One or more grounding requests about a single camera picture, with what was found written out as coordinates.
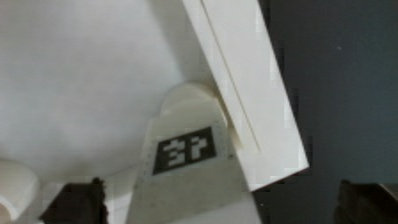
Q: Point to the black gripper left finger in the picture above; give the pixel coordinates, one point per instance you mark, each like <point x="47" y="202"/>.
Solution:
<point x="77" y="207"/>

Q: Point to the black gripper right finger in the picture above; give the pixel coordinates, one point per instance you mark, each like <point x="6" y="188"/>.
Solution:
<point x="367" y="204"/>

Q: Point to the white table leg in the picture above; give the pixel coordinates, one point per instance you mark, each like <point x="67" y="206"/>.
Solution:
<point x="191" y="189"/>

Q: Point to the white square tabletop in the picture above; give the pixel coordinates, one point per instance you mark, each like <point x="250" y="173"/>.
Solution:
<point x="97" y="54"/>

